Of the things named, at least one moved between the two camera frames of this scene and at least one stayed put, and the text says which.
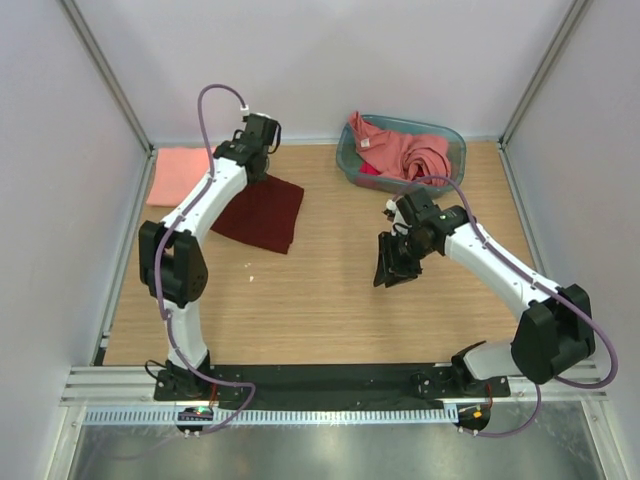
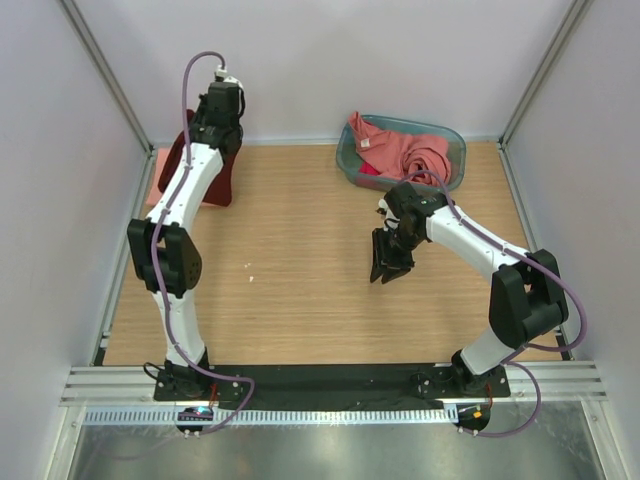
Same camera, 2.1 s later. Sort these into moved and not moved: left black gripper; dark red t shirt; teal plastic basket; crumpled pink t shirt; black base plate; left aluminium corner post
Moved: left black gripper; dark red t shirt
Not moved: black base plate; left aluminium corner post; teal plastic basket; crumpled pink t shirt
